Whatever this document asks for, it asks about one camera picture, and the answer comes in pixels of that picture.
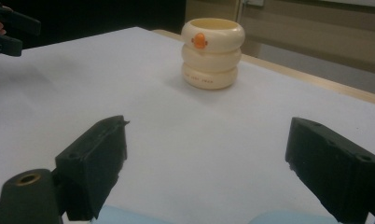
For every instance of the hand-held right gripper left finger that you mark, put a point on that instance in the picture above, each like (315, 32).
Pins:
(92, 161)

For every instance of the white table mat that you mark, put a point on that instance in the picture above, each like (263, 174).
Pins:
(176, 124)

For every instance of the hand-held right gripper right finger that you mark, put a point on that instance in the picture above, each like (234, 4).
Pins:
(331, 161)

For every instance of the cream ringed cup orange duck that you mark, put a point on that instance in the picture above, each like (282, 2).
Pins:
(212, 59)

